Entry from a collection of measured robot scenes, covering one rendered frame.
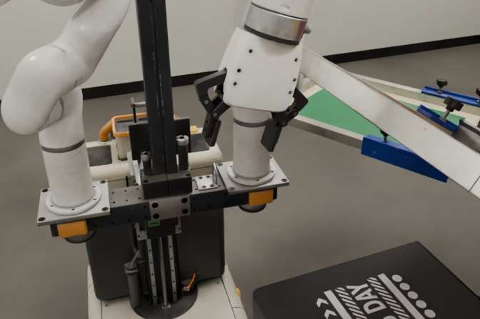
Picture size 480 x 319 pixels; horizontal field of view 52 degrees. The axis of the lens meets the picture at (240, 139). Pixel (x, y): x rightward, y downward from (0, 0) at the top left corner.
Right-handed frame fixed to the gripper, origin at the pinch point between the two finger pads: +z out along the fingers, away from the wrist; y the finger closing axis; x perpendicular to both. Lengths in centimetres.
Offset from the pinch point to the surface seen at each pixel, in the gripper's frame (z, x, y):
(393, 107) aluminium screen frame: -10.9, 9.9, -14.8
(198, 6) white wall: 38, -380, -127
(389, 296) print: 40, -8, -55
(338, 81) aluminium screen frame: -9.9, -2.4, -14.6
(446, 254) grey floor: 97, -92, -194
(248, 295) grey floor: 129, -105, -88
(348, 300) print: 42, -10, -46
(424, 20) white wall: -2, -379, -391
